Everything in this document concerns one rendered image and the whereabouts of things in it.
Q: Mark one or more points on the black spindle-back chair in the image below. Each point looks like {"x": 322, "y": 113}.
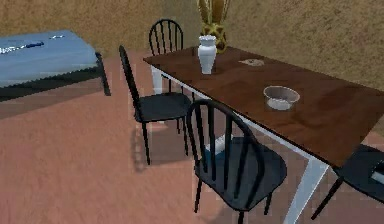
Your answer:
{"x": 240, "y": 170}
{"x": 160, "y": 106}
{"x": 165, "y": 35}
{"x": 361, "y": 171}

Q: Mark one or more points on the white ribbed vase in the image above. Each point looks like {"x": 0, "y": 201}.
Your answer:
{"x": 207, "y": 55}

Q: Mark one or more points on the grey round bowl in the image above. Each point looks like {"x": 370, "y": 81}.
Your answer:
{"x": 280, "y": 97}

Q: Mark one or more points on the yellow house plant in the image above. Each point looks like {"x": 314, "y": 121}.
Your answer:
{"x": 213, "y": 25}

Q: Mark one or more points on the brown dining table white legs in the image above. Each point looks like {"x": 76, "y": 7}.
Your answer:
{"x": 310, "y": 110}

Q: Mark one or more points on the white small item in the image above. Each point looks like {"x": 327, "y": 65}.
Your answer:
{"x": 56, "y": 36}

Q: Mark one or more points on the grey-blue low table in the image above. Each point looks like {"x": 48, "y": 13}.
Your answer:
{"x": 43, "y": 61}

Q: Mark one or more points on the blue pen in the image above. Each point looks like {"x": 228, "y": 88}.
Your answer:
{"x": 32, "y": 44}

